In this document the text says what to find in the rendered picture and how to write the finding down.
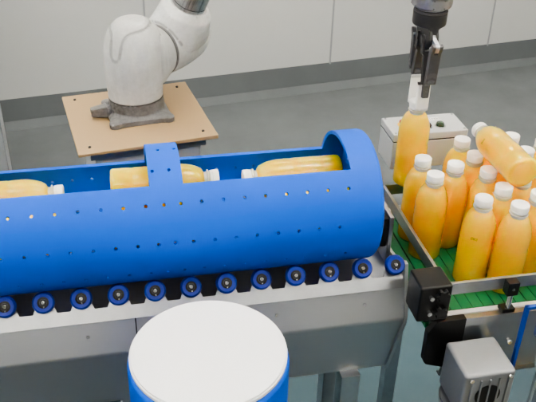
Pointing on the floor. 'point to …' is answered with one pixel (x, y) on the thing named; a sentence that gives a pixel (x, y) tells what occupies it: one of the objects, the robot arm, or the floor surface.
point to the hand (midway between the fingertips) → (419, 92)
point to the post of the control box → (386, 388)
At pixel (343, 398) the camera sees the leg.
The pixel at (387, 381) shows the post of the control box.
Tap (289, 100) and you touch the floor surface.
